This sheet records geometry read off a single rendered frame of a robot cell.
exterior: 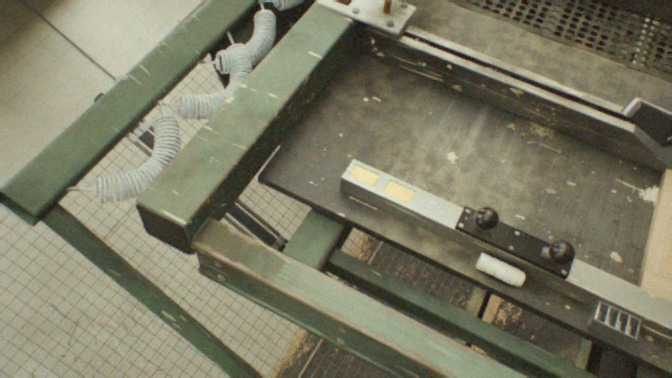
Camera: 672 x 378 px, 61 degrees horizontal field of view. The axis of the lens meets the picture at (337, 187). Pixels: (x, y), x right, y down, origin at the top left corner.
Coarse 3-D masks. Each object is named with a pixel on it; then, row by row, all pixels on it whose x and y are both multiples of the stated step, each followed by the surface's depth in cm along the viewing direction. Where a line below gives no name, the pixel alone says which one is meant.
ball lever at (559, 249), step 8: (560, 240) 86; (544, 248) 96; (552, 248) 86; (560, 248) 85; (568, 248) 85; (544, 256) 96; (552, 256) 86; (560, 256) 85; (568, 256) 85; (560, 264) 86; (568, 264) 86
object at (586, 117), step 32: (320, 0) 123; (384, 0) 120; (384, 32) 123; (416, 32) 125; (416, 64) 125; (448, 64) 121; (480, 64) 122; (480, 96) 123; (512, 96) 119; (544, 96) 116; (576, 96) 116; (576, 128) 117; (608, 128) 114; (640, 160) 115
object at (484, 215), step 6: (480, 210) 88; (486, 210) 88; (492, 210) 88; (474, 216) 89; (480, 216) 88; (486, 216) 87; (492, 216) 87; (498, 216) 88; (480, 222) 88; (486, 222) 87; (492, 222) 87; (480, 228) 89; (486, 228) 88; (492, 228) 88
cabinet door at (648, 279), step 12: (660, 192) 111; (660, 204) 108; (660, 216) 107; (660, 228) 105; (648, 240) 105; (660, 240) 104; (648, 252) 102; (660, 252) 102; (648, 264) 100; (660, 264) 101; (648, 276) 99; (660, 276) 99; (648, 288) 98; (660, 288) 98
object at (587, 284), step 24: (360, 192) 105; (408, 216) 103; (432, 216) 101; (456, 216) 101; (456, 240) 102; (528, 264) 97; (576, 264) 97; (552, 288) 98; (576, 288) 95; (600, 288) 95; (624, 288) 95; (648, 312) 93
